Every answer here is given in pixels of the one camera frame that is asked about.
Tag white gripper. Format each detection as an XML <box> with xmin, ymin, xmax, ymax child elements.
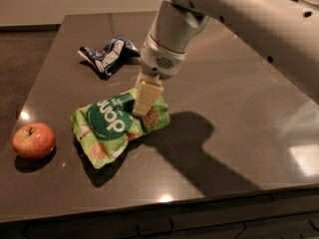
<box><xmin>133</xmin><ymin>35</ymin><xmax>185</xmax><ymax>117</ymax></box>

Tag green rice chip bag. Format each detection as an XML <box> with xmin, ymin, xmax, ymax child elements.
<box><xmin>71</xmin><ymin>89</ymin><xmax>170</xmax><ymax>169</ymax></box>

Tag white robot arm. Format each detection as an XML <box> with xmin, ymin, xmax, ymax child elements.
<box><xmin>133</xmin><ymin>0</ymin><xmax>319</xmax><ymax>117</ymax></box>

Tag blue white crumpled chip bag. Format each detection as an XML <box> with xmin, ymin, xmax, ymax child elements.
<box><xmin>78</xmin><ymin>35</ymin><xmax>140</xmax><ymax>77</ymax></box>

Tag red apple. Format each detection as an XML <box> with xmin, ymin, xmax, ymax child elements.
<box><xmin>12</xmin><ymin>122</ymin><xmax>56</xmax><ymax>160</ymax></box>

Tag dark cabinet drawers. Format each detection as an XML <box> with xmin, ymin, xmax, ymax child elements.
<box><xmin>0</xmin><ymin>187</ymin><xmax>319</xmax><ymax>239</ymax></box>

